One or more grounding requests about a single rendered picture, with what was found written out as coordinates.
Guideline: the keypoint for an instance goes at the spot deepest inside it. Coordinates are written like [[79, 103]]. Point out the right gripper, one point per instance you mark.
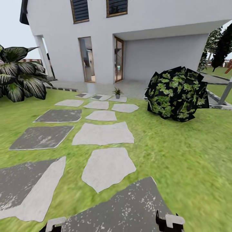
[[163, 227]]

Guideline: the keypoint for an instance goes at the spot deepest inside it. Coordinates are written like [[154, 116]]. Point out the fixed window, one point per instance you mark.
[[87, 59]]

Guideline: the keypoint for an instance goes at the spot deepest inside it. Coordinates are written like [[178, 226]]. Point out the door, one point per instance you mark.
[[118, 59]]

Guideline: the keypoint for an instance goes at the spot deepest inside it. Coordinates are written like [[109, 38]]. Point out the pot plant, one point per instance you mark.
[[117, 93]]

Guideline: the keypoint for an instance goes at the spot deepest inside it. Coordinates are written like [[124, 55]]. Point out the bush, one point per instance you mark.
[[21, 79], [176, 94], [202, 63]]

